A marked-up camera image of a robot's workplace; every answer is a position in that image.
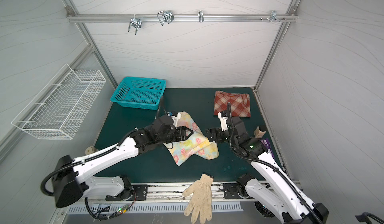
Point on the red plaid skirt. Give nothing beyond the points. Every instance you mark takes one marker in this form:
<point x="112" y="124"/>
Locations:
<point x="240" y="104"/>

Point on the beige knitted glove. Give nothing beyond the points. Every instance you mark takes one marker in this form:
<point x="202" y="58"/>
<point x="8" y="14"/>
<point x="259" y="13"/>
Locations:
<point x="200" y="204"/>

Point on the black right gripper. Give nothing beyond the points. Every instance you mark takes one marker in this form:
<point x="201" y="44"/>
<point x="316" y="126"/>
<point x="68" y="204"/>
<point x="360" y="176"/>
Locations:
<point x="218" y="134"/>

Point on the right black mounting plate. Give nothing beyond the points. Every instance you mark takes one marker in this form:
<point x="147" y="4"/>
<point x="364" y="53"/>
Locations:
<point x="233" y="191"/>

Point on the horizontal aluminium rail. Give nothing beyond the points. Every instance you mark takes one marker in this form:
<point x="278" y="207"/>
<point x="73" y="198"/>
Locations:
<point x="179" y="18"/>

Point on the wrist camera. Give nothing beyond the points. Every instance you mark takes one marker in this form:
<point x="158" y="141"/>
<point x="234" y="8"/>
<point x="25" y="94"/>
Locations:
<point x="175" y="116"/>
<point x="223" y="120"/>

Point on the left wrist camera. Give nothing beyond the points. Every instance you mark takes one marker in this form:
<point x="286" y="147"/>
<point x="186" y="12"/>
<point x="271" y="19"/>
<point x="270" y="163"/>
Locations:
<point x="175" y="116"/>

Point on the white wire wall basket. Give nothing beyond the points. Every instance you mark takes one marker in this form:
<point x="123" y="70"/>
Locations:
<point x="58" y="110"/>

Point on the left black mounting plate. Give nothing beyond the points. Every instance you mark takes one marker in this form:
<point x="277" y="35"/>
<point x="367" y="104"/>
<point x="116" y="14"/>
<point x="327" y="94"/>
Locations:
<point x="136" y="192"/>

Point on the teal plastic basket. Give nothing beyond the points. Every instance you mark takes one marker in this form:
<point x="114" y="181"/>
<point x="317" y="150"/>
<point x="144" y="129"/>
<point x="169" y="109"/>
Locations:
<point x="139" y="93"/>

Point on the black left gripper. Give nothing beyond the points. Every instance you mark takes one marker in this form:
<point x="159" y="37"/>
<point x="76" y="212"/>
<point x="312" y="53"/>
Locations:
<point x="182" y="133"/>

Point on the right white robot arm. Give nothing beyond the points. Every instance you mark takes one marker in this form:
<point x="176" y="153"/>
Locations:
<point x="280" y="197"/>

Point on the metal U-bolt hook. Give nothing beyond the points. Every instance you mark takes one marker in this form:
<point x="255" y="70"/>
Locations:
<point x="135" y="24"/>

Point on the black mounting plate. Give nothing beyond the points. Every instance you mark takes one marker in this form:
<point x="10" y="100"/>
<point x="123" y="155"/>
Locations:
<point x="136" y="192"/>
<point x="233" y="191"/>

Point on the purple snack packet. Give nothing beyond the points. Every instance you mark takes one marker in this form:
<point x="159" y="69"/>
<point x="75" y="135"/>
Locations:
<point x="267" y="144"/>

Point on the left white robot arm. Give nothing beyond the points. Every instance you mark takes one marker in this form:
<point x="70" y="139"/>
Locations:
<point x="75" y="179"/>

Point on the small metal clip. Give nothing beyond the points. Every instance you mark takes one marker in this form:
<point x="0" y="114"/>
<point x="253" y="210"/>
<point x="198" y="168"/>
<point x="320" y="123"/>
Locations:
<point x="201" y="16"/>

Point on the beige bottle left side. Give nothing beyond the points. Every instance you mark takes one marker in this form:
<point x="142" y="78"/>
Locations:
<point x="91" y="150"/>

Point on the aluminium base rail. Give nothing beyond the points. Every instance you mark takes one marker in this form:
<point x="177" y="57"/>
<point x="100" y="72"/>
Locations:
<point x="180" y="191"/>

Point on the white ventilation grille strip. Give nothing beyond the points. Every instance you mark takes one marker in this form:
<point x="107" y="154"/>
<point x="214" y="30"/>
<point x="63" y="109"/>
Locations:
<point x="147" y="208"/>

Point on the metal bracket with screws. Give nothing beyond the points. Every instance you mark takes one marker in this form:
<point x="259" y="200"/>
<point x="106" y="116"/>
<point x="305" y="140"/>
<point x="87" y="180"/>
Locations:
<point x="273" y="18"/>

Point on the metal double hook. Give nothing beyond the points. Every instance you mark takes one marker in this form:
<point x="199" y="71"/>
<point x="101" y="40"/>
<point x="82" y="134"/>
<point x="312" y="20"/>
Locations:
<point x="165" y="16"/>

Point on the floral skirt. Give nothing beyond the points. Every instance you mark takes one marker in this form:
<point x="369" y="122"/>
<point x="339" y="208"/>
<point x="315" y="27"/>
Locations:
<point x="197" y="144"/>

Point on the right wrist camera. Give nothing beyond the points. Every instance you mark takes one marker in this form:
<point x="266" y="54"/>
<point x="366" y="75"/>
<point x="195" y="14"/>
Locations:
<point x="223" y="120"/>

